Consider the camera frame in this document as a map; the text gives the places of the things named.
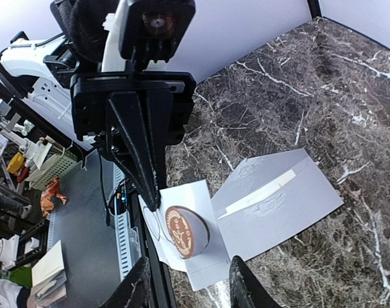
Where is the orange crumpled wrapper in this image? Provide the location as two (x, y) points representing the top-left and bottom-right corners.
(40, 177), (67, 217)

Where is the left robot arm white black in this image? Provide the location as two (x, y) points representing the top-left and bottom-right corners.
(0, 30), (196, 211)

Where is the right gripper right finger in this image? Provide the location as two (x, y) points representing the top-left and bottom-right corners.
(229, 255), (281, 308)

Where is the green perforated basket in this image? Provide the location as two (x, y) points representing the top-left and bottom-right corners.
(25, 150), (77, 191)

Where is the white slotted cable duct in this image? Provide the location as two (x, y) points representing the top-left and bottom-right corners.
(113, 166), (140, 280)

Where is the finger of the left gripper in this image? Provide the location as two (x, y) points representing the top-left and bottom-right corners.
(107, 91), (161, 212)
(146, 89), (173, 189)

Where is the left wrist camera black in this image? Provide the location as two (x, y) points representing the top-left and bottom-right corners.
(101, 1), (196, 73)

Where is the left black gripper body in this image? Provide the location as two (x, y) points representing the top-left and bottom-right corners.
(70, 71), (196, 145)

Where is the black front table rail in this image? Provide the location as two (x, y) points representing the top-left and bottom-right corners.
(125, 180), (176, 308)

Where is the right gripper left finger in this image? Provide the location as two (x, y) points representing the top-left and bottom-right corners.
(100, 256), (150, 308)

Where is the left black frame post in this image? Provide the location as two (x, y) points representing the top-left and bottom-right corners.
(307, 0), (322, 19)

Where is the white sticker sheet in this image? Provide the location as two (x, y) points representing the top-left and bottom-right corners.
(139, 180), (230, 291)

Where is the grey envelope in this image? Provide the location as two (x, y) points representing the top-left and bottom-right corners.
(212, 148), (343, 261)

